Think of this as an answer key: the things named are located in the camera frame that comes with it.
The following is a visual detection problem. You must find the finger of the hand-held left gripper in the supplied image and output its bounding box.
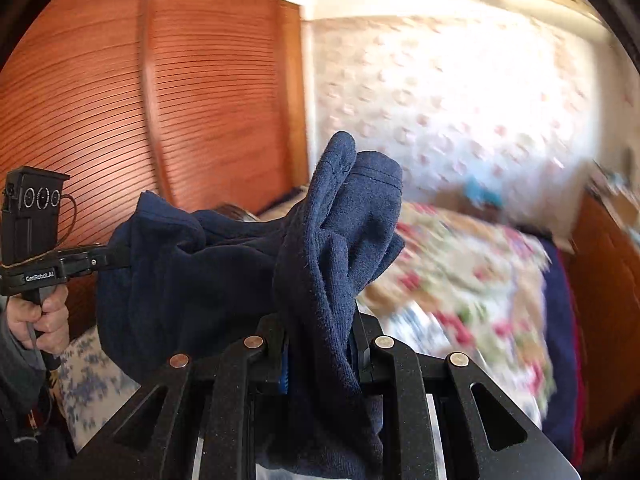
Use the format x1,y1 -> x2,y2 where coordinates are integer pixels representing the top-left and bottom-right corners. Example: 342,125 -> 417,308
69,242 -> 133,281

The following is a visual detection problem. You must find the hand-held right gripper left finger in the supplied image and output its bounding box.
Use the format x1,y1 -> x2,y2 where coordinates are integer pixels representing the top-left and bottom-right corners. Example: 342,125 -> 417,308
65,315 -> 292,480

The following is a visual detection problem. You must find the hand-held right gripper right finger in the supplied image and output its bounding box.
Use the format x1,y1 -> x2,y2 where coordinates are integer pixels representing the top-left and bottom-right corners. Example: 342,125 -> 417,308
350,305 -> 581,480

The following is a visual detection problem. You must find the navy printed t-shirt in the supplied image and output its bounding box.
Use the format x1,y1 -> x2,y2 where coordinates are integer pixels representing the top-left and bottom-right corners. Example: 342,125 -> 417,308
95,131 -> 406,480

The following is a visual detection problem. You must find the person's left forearm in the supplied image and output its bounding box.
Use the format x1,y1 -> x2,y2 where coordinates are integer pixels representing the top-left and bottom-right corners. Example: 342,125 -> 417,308
0,310 -> 48,411

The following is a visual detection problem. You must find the person's left hand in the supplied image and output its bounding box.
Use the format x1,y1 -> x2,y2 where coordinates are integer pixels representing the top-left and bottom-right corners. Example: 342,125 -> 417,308
5,287 -> 70,357

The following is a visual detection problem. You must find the blue floral bedsheet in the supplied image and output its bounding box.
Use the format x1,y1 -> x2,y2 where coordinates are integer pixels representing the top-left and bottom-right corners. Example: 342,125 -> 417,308
50,332 -> 141,453

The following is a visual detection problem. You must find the floral quilt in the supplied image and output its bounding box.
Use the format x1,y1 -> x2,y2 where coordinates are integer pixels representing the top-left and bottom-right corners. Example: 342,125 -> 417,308
260,200 -> 558,431

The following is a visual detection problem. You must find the black patterned pillow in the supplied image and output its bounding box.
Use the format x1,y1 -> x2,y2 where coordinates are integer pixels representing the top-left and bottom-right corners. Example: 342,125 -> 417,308
216,202 -> 261,224

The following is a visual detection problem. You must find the wooden slatted wardrobe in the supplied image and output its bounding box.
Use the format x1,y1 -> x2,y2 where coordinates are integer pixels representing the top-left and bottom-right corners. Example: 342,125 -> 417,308
0,0 -> 310,341

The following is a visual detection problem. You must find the navy blanket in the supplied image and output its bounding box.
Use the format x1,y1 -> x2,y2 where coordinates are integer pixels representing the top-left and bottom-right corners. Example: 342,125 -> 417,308
515,230 -> 586,466

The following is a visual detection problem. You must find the blue toy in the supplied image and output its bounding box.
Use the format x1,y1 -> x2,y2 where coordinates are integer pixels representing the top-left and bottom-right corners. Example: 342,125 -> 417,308
462,180 -> 503,208

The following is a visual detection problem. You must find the wooden sideboard cabinet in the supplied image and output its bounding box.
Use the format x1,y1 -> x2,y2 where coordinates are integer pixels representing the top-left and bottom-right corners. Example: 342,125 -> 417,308
570,160 -> 640,441

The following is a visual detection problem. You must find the circle-patterned sheer curtain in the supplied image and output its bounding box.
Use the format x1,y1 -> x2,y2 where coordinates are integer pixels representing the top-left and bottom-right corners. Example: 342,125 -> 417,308
310,15 -> 606,221

